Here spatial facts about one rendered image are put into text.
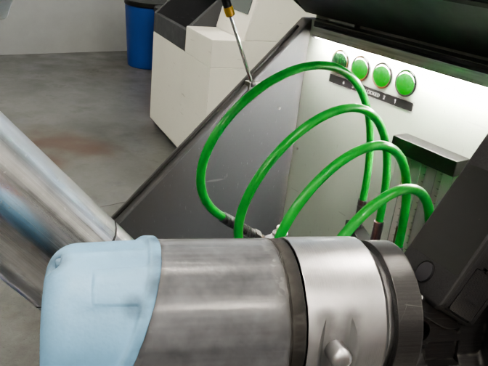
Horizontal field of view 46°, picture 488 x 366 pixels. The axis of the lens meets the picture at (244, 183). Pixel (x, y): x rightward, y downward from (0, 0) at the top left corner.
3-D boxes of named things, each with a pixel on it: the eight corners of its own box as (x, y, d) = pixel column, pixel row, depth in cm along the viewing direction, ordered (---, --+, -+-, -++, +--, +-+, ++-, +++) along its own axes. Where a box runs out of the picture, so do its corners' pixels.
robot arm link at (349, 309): (269, 216, 31) (322, 282, 23) (348, 216, 32) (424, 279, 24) (257, 340, 33) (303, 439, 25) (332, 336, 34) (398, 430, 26)
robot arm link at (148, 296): (54, 348, 31) (50, 206, 28) (252, 338, 34) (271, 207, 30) (39, 473, 24) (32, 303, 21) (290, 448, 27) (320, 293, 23)
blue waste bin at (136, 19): (114, 61, 720) (115, -4, 689) (156, 59, 756) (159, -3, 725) (137, 72, 678) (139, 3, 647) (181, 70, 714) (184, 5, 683)
